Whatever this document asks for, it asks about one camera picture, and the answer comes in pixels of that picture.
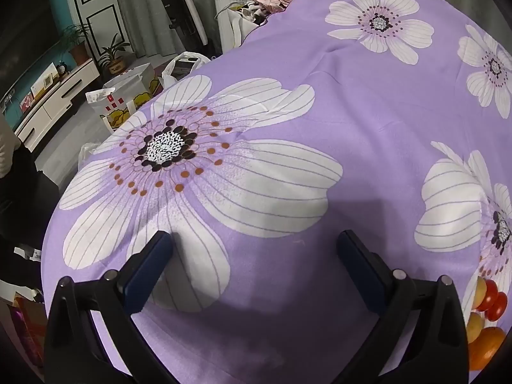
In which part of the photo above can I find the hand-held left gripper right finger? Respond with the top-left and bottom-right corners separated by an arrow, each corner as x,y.
336,230 -> 469,384

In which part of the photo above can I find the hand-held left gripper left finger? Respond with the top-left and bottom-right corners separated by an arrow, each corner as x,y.
43,231 -> 173,384

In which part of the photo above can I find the small yellow plum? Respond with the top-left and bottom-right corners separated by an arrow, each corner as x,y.
466,311 -> 485,344
471,277 -> 489,311

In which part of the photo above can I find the red cherry tomato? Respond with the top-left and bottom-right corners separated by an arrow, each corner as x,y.
485,291 -> 508,321
477,279 -> 499,312

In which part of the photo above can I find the orange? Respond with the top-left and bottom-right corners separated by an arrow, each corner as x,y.
467,327 -> 505,371

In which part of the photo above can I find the colourful bag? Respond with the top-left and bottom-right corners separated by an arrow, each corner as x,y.
7,288 -> 49,369

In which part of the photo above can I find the purple floral cloth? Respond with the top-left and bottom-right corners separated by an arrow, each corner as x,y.
44,0 -> 512,384

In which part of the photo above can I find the white paper shopping bag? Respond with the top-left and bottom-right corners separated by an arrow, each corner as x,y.
86,63 -> 161,133

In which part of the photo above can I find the white tv cabinet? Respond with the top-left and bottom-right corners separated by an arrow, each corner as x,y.
14,58 -> 100,153

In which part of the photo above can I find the white plastic bag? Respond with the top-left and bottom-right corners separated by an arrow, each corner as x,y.
160,52 -> 212,89

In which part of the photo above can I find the potted green plant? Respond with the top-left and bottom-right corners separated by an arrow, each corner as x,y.
60,24 -> 93,67
98,34 -> 131,76

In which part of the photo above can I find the desk calendar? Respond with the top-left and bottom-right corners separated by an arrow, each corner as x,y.
31,63 -> 57,97

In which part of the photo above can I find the grey curtain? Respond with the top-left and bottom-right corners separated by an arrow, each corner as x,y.
111,0 -> 219,59

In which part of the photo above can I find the black upright vacuum cleaner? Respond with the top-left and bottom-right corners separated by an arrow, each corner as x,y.
157,0 -> 209,46

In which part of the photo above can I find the black television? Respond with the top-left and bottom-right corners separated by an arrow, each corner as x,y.
0,0 -> 60,97

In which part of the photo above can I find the pile of pink clothes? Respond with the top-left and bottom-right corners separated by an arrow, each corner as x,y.
239,0 -> 293,25

